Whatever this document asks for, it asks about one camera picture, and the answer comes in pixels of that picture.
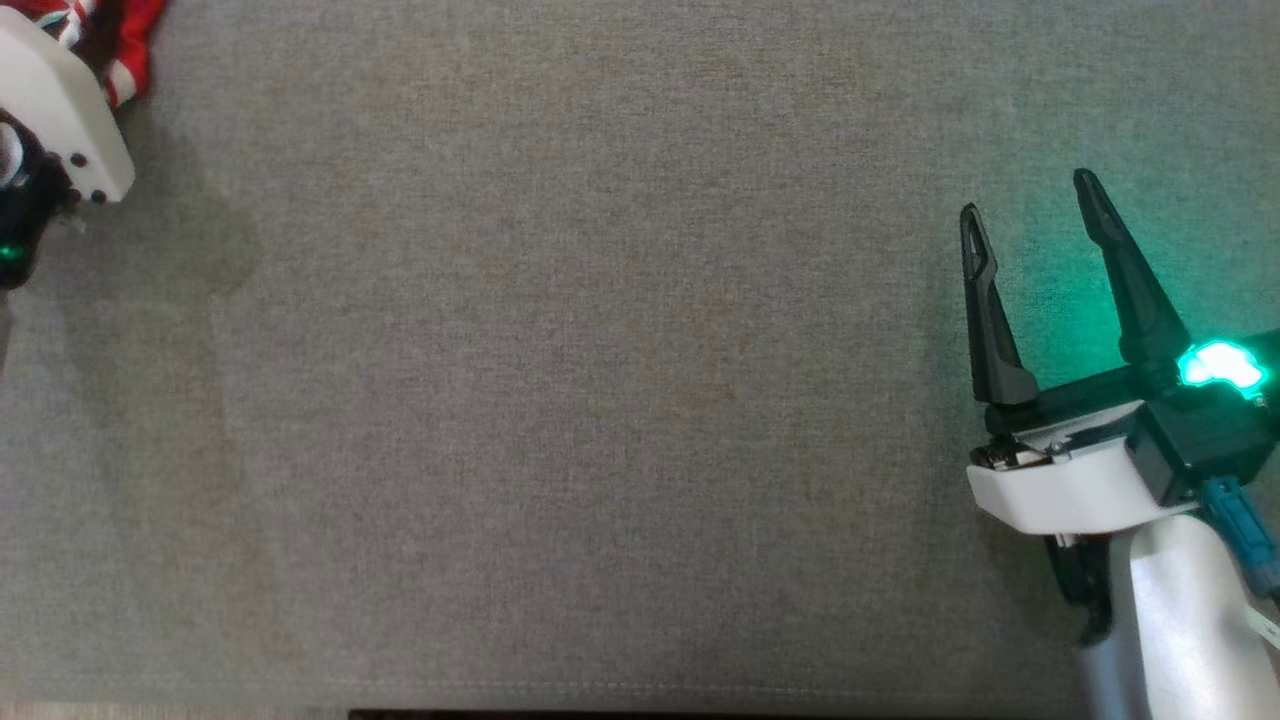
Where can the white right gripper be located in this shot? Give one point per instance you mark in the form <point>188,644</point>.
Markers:
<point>1070,490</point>

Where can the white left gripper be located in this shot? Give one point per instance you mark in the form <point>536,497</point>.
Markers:
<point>60,100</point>

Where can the red white shorts number 23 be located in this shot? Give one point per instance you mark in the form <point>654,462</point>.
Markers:
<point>135,45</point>

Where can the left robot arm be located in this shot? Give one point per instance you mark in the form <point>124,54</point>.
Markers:
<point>30,220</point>

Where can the grey fabric sofa ottoman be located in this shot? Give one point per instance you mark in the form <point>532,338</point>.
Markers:
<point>600,400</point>

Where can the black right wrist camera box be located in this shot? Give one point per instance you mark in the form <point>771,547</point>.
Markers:
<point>1200,440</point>

